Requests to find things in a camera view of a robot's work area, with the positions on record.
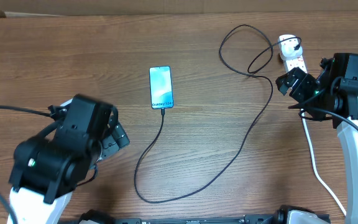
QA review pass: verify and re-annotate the white power strip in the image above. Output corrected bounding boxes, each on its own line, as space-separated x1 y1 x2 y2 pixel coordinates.
283 56 308 73

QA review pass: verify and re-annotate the blue Galaxy smartphone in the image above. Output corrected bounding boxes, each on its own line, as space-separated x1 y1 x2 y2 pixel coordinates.
149 66 174 110

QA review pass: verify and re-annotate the white power strip cord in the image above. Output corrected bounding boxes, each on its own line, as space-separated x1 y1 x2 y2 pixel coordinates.
300 111 347 216

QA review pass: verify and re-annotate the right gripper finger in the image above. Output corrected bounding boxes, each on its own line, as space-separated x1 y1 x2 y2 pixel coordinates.
286 67 306 89
275 75 293 95

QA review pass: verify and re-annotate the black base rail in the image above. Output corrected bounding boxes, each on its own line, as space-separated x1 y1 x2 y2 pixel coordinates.
57 205 331 224

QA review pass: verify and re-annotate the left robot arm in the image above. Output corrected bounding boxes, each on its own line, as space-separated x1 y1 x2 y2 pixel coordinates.
8 94 129 223

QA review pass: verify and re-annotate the white charger plug adapter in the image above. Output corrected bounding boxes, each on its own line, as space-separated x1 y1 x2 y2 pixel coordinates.
278 34 303 61

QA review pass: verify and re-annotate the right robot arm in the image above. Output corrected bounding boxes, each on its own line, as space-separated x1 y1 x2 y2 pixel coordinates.
276 53 358 223

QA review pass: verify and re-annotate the black USB charging cable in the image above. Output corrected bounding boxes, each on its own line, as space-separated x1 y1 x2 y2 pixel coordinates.
134 24 302 205

